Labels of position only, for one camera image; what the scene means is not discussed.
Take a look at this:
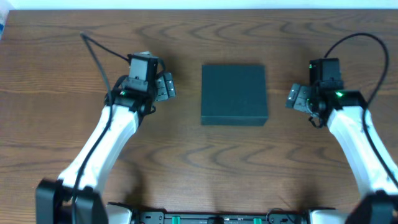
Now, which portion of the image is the black mounting rail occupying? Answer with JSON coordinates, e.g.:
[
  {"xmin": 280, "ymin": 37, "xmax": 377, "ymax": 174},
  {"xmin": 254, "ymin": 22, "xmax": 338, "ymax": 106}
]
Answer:
[{"xmin": 105, "ymin": 207, "xmax": 312, "ymax": 224}]

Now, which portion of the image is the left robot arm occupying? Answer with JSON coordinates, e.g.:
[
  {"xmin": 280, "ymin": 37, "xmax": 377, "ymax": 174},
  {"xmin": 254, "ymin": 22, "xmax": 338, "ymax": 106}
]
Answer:
[{"xmin": 35, "ymin": 72, "xmax": 176, "ymax": 223}]

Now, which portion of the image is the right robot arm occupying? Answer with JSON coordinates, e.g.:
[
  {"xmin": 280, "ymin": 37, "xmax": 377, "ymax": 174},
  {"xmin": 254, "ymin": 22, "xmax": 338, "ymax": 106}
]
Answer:
[{"xmin": 285, "ymin": 83, "xmax": 397, "ymax": 223}]

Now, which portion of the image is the white blue object corner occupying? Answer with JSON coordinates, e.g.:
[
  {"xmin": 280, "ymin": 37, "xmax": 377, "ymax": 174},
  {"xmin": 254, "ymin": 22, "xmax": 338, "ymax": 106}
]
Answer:
[{"xmin": 0, "ymin": 5, "xmax": 10, "ymax": 39}]

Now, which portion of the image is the dark green box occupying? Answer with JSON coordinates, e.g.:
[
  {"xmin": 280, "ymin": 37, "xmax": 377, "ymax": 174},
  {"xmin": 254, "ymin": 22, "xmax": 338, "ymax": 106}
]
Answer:
[{"xmin": 201, "ymin": 64, "xmax": 269, "ymax": 126}]

